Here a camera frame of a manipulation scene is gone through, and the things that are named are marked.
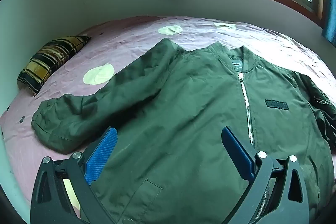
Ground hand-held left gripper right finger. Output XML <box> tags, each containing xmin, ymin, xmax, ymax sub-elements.
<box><xmin>221</xmin><ymin>126</ymin><xmax>310</xmax><ymax>224</ymax></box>

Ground pink bed with green dots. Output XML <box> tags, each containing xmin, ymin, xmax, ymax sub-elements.
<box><xmin>0</xmin><ymin>15</ymin><xmax>336</xmax><ymax>224</ymax></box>

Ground teal curtain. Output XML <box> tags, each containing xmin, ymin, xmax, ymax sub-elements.
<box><xmin>322</xmin><ymin>0</ymin><xmax>336</xmax><ymax>47</ymax></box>

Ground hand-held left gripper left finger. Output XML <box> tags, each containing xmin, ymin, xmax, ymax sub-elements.
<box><xmin>30</xmin><ymin>127</ymin><xmax>118</xmax><ymax>224</ymax></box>

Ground green bomber jacket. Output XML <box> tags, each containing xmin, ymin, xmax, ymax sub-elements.
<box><xmin>31</xmin><ymin>38</ymin><xmax>336</xmax><ymax>224</ymax></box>

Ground yellow black plaid pillow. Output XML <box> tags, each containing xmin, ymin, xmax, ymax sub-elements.
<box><xmin>17</xmin><ymin>35</ymin><xmax>91</xmax><ymax>96</ymax></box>

